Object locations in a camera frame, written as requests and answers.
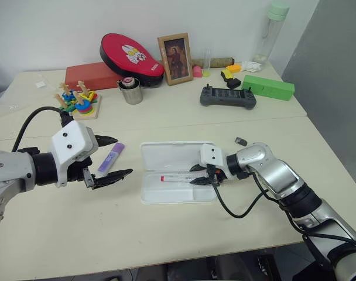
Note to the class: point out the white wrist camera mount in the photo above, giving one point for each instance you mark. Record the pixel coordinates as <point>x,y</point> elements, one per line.
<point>72,137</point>
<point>213,155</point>

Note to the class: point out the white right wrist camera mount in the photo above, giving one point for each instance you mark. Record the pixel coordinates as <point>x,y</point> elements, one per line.
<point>213,155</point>

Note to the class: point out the white pencil case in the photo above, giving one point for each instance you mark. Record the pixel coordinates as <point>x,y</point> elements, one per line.
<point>166,155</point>

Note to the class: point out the wooden framed portrait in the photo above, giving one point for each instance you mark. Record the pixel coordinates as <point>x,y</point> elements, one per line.
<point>175,58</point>

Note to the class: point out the red capped marker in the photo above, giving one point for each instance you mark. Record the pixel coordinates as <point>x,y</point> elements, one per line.
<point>172,178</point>

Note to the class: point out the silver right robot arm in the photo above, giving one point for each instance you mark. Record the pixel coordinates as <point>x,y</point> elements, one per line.
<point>286,178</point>

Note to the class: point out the orange block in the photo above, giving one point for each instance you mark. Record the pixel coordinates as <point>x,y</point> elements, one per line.
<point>234,68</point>

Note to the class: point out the red white roll in cup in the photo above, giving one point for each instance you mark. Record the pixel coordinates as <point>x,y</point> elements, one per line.
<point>127,81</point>

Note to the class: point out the red rectangular box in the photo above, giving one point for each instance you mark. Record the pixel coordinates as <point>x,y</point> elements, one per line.
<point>84,76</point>

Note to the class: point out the crumpled white tissue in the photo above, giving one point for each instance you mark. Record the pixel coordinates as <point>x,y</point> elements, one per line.
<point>251,65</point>

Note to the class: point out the red boxing pad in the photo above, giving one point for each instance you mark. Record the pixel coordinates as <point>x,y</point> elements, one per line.
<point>128,58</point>

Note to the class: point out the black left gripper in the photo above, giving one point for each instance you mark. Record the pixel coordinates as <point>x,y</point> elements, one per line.
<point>77,171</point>

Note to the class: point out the clear bottle with green lid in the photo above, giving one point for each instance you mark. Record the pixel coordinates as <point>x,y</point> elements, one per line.
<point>271,35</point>

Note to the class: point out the grey handheld controller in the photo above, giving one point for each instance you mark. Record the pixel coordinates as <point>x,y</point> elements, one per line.
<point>227,96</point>

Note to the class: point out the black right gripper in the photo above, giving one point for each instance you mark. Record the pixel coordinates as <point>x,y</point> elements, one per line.
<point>217,177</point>

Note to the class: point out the purple marker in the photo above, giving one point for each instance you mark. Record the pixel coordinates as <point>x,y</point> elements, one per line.
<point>110,158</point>

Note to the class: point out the wooden colourful stacking toy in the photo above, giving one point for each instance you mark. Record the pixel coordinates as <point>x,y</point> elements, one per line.
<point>84,108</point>

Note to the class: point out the small dark clip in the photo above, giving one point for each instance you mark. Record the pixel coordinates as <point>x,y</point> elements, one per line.
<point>241,140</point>

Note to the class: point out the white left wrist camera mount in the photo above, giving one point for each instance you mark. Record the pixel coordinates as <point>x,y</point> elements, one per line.
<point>72,137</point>

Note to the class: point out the metal cup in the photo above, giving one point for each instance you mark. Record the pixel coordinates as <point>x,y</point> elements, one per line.
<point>133,94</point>

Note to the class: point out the small black block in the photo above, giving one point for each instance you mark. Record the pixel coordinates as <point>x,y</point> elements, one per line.
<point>233,84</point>

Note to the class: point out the yellow sponge block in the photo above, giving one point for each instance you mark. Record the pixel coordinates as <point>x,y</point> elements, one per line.
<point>226,74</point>

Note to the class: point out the brown cork roll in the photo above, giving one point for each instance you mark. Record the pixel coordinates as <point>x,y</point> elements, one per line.
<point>219,61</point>

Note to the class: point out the clear plastic bag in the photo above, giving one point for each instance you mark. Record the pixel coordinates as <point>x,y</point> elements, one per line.
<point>8,101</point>

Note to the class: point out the clear tube with green base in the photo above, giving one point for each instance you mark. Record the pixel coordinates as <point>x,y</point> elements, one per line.
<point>207,71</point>

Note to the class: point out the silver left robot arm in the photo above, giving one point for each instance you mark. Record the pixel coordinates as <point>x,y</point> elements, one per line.
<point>11,172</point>

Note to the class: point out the green rectangular box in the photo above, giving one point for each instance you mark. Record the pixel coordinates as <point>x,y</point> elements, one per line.
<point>267,87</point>

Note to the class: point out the pink small object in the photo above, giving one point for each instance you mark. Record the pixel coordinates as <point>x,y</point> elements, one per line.
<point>197,72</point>

